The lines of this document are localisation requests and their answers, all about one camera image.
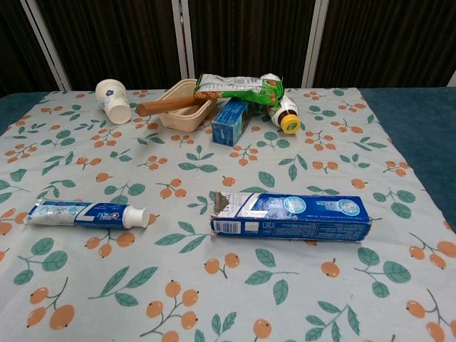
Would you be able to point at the floral fruit print tablecloth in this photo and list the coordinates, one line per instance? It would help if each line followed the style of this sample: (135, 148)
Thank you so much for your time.
(213, 285)

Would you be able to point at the small blue carton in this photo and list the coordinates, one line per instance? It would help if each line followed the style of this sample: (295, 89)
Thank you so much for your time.
(228, 128)

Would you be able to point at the blue toothpaste box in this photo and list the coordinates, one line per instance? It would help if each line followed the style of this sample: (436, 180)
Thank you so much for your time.
(303, 222)

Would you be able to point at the white floral paper cup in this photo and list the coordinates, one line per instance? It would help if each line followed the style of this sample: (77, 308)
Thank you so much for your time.
(112, 99)

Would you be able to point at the blue white toothpaste tube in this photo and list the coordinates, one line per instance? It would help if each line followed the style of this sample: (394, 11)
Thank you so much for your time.
(89, 216)

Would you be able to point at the green snack bag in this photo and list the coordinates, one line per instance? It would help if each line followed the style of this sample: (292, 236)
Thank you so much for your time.
(231, 89)

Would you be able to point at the wooden rolling pin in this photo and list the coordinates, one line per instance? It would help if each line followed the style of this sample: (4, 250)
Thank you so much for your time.
(156, 106)

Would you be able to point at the black folding screen white frame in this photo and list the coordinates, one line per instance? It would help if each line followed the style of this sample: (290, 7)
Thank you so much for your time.
(124, 35)

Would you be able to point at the white bottle yellow cap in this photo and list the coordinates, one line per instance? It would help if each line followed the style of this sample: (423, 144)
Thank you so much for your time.
(285, 111)

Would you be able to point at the beige plastic tray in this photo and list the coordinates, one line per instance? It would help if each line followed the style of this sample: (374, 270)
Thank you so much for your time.
(181, 122)

